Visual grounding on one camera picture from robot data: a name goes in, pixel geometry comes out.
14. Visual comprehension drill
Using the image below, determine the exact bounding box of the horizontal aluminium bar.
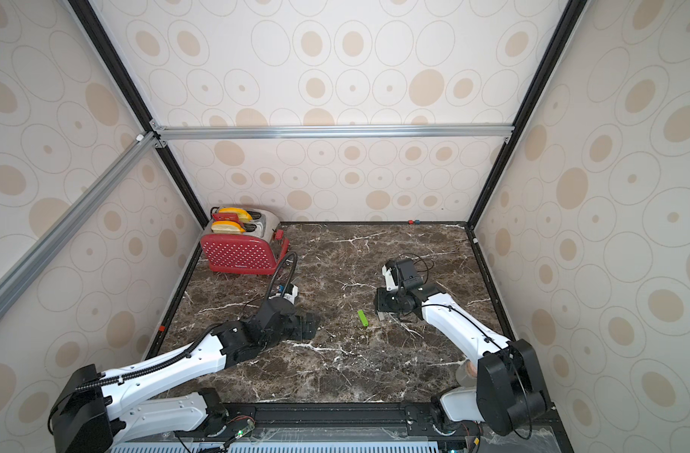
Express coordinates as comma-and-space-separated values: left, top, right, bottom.
152, 121, 515, 141

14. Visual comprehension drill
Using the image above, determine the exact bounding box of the back toast slice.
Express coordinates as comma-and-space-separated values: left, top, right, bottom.
213, 208, 254, 224

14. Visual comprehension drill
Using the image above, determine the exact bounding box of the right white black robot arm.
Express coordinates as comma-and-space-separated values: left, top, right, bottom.
374, 284, 552, 436

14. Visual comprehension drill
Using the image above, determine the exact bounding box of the red toaster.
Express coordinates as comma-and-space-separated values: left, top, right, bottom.
200, 207, 289, 276

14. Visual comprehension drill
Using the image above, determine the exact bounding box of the left diagonal aluminium bar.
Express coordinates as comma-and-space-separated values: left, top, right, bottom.
0, 131, 157, 321

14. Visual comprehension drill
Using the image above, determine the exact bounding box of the front toast slice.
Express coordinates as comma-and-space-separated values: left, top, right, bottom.
211, 220, 246, 235

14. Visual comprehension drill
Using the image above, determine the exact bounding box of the clear jar pink lid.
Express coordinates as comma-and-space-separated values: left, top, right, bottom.
455, 360, 478, 388

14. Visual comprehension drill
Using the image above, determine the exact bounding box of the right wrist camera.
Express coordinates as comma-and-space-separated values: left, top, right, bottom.
382, 259, 425, 294

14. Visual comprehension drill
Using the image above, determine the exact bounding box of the green usb drive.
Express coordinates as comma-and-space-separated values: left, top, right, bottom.
357, 310, 369, 328

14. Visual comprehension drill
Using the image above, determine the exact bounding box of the toast slice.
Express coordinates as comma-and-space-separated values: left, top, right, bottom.
213, 208, 254, 224
211, 220, 246, 235

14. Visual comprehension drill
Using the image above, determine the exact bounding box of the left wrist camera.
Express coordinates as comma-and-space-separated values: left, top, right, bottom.
276, 283, 299, 304

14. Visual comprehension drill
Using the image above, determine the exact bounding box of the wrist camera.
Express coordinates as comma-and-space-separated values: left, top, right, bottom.
276, 283, 299, 304
382, 259, 425, 294

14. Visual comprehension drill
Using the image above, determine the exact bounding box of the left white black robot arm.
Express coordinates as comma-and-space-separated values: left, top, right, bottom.
48, 294, 320, 452

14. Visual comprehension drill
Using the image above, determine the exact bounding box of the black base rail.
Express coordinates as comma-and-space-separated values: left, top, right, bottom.
83, 399, 575, 453

